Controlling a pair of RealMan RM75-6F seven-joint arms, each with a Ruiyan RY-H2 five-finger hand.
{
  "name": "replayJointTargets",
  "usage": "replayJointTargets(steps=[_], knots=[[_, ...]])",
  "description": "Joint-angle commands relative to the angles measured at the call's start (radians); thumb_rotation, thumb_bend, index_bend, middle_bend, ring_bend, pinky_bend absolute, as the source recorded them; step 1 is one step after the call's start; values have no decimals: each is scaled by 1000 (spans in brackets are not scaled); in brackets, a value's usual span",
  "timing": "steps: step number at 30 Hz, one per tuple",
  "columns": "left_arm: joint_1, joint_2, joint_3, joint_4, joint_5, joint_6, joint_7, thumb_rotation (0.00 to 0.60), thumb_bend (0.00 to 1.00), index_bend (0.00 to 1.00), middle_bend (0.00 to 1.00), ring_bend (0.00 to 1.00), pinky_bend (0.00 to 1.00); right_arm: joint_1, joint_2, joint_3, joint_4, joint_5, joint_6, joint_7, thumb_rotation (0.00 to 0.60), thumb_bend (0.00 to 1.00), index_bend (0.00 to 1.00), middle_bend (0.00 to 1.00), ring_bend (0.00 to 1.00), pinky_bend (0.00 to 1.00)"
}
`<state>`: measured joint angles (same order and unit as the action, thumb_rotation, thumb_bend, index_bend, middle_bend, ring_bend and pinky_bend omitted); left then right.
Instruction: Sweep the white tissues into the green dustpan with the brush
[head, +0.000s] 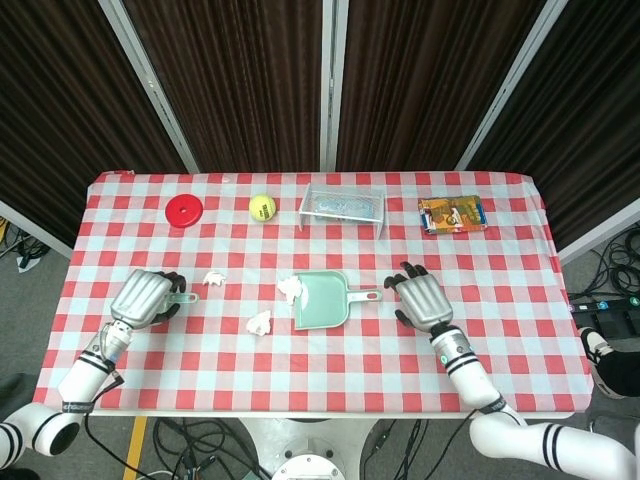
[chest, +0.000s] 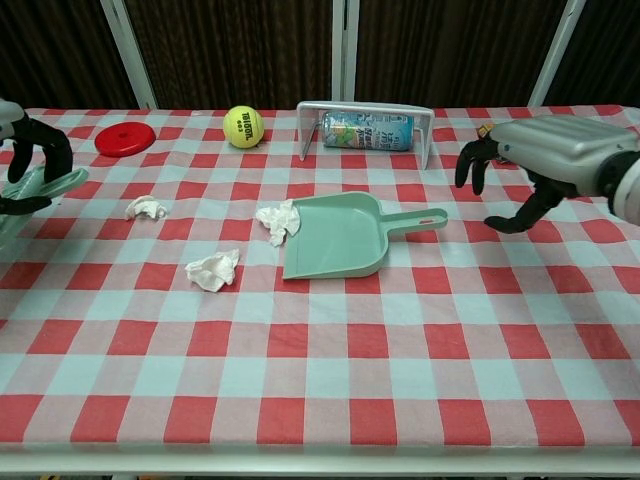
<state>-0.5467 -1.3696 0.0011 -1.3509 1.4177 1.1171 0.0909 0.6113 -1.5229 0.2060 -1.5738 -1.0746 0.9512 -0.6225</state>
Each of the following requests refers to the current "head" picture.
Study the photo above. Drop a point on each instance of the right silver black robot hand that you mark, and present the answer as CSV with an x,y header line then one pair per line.
x,y
425,300

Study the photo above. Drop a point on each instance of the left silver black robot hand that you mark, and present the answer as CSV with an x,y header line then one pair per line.
x,y
140,297

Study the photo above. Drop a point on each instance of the green plastic hand brush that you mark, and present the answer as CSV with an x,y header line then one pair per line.
x,y
187,298

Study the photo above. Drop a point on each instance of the green plastic dustpan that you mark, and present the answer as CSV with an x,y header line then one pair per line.
x,y
322,305

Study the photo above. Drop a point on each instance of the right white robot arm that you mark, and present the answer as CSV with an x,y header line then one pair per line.
x,y
480,385

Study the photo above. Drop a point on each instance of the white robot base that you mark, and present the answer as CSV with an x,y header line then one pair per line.
x,y
310,450

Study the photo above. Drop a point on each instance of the orange printed snack packet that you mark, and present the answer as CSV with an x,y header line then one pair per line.
x,y
452,215

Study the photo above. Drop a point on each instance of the red plastic disc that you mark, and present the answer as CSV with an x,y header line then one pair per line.
x,y
184,211

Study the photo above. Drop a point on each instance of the white plastic rack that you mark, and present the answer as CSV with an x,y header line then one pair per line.
x,y
382,210

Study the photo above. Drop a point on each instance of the red white checkered tablecloth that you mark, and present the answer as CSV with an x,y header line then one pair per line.
x,y
320,370

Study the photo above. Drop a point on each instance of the yellow tennis ball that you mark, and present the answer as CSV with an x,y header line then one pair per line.
x,y
262,207

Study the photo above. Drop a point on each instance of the black white shoe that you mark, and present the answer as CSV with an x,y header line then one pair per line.
x,y
607,365

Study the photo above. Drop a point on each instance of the white partition frame post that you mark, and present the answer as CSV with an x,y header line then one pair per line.
x,y
150,85
334,85
520,85

